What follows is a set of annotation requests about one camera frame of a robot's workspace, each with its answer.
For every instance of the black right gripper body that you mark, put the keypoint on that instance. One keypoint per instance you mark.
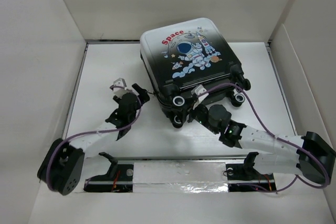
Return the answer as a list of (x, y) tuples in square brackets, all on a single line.
[(201, 117)]

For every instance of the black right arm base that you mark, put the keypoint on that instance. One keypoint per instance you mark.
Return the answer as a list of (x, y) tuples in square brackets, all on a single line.
[(242, 177)]

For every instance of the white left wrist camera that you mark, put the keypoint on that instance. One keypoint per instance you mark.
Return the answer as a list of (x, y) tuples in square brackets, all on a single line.
[(119, 87)]

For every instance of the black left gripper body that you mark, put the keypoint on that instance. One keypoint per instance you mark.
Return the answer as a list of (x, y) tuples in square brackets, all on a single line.
[(132, 118)]

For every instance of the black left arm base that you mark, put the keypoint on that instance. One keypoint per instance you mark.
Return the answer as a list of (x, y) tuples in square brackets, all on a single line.
[(117, 179)]

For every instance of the aluminium mounting rail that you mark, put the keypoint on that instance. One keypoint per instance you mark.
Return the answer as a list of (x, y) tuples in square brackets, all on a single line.
[(172, 171)]

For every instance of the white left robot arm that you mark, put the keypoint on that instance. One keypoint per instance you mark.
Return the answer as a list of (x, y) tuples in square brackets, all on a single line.
[(62, 166)]

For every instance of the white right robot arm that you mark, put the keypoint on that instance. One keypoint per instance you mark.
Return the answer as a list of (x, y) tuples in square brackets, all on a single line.
[(309, 156)]

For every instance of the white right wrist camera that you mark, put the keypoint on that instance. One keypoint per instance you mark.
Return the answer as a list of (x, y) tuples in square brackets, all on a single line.
[(201, 94)]

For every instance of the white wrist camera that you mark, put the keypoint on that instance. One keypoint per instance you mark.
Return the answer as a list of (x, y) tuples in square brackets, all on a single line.
[(119, 87), (201, 94)]

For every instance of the black white space suitcase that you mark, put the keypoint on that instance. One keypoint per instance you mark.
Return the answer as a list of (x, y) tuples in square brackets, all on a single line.
[(180, 57)]

